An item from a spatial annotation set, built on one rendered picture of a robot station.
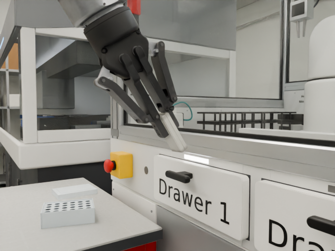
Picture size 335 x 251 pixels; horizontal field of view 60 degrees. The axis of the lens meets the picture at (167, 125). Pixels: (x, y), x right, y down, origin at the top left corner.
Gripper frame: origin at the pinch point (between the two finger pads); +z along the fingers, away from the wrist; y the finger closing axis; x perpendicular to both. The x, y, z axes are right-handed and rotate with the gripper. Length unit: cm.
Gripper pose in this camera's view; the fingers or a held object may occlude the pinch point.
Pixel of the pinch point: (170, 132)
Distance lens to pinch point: 47.8
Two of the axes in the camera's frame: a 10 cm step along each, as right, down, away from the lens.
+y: 7.0, -5.6, 4.4
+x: -5.3, -0.1, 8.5
